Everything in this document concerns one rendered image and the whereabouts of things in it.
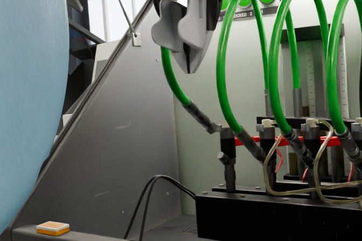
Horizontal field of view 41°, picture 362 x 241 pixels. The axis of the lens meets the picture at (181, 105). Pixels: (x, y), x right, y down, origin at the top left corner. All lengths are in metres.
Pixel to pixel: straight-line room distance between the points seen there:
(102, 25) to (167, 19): 6.65
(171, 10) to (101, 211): 0.61
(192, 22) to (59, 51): 0.40
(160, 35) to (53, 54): 0.41
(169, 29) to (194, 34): 0.04
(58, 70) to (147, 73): 1.06
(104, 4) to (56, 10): 6.95
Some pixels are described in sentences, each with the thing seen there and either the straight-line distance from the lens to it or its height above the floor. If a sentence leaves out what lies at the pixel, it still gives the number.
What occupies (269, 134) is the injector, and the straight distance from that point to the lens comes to 0.85.
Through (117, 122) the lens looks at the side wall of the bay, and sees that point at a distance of 1.12.
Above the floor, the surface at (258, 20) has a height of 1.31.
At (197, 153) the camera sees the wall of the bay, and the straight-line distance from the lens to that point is 1.28.
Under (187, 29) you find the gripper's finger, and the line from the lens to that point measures 0.54.
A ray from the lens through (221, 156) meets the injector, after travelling 0.88.
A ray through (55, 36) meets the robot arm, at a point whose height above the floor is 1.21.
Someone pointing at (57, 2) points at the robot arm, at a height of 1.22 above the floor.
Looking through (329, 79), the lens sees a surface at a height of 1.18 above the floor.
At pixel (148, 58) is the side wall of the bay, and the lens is 1.22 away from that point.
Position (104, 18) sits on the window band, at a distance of 7.11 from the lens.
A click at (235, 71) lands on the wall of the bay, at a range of 1.20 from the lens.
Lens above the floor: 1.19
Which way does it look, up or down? 3 degrees down
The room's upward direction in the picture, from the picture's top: 4 degrees counter-clockwise
